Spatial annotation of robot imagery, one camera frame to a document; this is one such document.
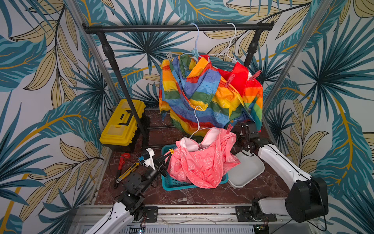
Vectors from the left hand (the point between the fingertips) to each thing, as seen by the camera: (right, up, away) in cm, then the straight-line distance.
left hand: (172, 155), depth 70 cm
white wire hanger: (+13, +13, -2) cm, 18 cm away
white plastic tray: (+45, -11, +18) cm, 50 cm away
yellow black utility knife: (-26, -12, +18) cm, 33 cm away
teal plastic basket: (-3, -20, +14) cm, 24 cm away
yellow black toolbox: (-32, +9, +15) cm, 37 cm away
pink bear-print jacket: (+16, -5, +3) cm, 17 cm away
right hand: (+34, +7, +17) cm, 39 cm away
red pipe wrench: (-34, -6, +23) cm, 41 cm away
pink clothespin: (+28, +13, +2) cm, 31 cm away
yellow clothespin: (+1, +3, -4) cm, 5 cm away
